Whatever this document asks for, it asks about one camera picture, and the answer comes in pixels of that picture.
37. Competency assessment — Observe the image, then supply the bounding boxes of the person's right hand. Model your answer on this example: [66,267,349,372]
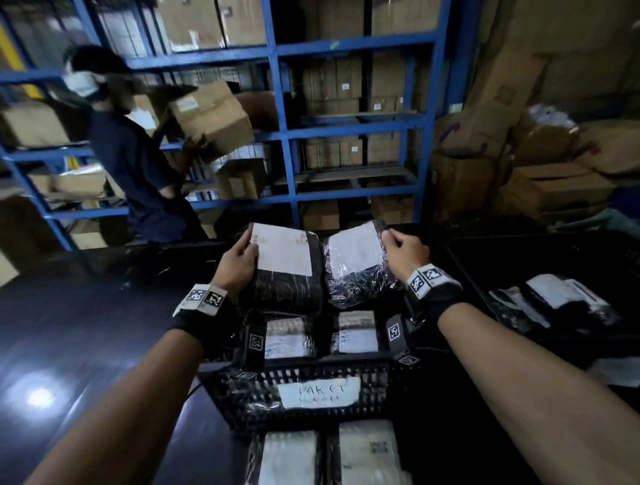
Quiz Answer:
[381,229,432,284]

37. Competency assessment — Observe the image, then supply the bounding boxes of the person's left hand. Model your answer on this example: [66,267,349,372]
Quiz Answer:
[211,228,260,301]

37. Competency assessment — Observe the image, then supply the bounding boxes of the large black parcel white label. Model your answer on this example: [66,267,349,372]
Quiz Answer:
[242,222,327,316]

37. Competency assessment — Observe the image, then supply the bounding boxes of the crinkled black parcel white label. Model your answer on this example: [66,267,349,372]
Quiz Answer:
[323,219,400,310]

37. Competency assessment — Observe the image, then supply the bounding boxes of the person's left forearm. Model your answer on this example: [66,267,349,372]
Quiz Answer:
[24,329,212,485]

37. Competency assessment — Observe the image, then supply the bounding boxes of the person's right forearm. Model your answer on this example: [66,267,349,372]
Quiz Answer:
[437,302,640,485]

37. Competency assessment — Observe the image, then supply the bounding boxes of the black right wristband with markers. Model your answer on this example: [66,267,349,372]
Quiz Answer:
[404,263,464,324]

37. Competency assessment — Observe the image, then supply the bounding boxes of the black wristband with markers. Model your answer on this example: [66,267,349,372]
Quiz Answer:
[167,283,242,361]
[404,263,464,324]

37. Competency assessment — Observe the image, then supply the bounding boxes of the black left wristband with markers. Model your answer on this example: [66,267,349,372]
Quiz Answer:
[167,283,242,361]

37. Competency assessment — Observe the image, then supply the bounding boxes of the black wrapped parcel white label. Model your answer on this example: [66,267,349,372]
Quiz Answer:
[264,317,318,360]
[331,310,382,356]
[487,287,552,334]
[524,273,622,326]

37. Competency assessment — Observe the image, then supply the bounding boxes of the blue metal shelf rack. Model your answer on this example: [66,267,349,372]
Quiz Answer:
[0,0,453,251]

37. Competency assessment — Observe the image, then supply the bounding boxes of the black plastic bin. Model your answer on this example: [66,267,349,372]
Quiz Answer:
[446,231,640,353]

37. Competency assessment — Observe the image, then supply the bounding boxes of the black plastic mesh basket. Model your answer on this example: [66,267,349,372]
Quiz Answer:
[198,350,418,436]

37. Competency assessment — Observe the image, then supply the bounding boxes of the brown carton with white sticker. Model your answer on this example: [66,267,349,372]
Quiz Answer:
[168,80,256,157]

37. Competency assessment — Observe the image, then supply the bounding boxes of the white handwritten paper label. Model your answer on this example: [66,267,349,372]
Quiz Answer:
[277,376,362,410]

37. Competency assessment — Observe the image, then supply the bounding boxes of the pile of large cardboard boxes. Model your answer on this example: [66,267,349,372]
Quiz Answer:
[429,0,640,227]

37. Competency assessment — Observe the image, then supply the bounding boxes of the rows of stored cardboard boxes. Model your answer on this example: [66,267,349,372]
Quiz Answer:
[0,0,442,250]

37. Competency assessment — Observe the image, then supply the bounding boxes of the white bubble wrapped parcel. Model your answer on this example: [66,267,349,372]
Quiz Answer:
[248,430,322,485]
[329,419,413,485]

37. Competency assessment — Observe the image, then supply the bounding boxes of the clear plastic wrap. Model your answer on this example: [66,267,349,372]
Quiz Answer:
[525,103,581,132]

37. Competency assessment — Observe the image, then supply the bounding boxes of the blue plastic bag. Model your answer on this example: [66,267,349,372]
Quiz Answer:
[554,186,640,237]

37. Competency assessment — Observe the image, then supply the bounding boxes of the white face mask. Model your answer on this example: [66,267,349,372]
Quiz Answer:
[63,70,101,99]

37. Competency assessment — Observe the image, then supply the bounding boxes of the white plastic parcel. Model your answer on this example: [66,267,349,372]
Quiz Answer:
[588,356,640,389]

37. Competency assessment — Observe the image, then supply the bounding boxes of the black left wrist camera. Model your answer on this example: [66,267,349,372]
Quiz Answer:
[242,324,268,373]

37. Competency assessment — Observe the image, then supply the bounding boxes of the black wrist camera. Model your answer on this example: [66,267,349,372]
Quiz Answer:
[384,314,422,369]
[242,324,268,373]

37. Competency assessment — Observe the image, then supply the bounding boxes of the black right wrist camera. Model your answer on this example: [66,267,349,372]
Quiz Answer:
[384,314,422,369]

